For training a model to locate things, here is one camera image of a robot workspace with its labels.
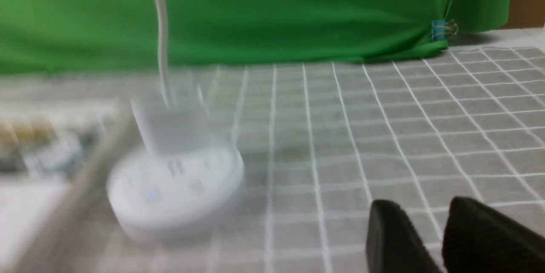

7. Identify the book with photo cover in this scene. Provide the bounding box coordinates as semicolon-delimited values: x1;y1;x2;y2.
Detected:
1;107;134;273

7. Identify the green backdrop cloth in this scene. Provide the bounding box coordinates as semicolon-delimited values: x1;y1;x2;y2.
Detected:
0;0;509;75

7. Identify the grey checked tablecloth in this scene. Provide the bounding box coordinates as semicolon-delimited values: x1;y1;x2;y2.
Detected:
1;46;545;273

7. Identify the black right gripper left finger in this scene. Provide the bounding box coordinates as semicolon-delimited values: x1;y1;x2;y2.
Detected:
366;199;441;273

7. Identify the blue binder clip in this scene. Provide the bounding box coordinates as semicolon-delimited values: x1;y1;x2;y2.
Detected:
430;20;458;42

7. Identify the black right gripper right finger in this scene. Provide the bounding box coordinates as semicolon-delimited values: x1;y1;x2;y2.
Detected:
442;196;545;273

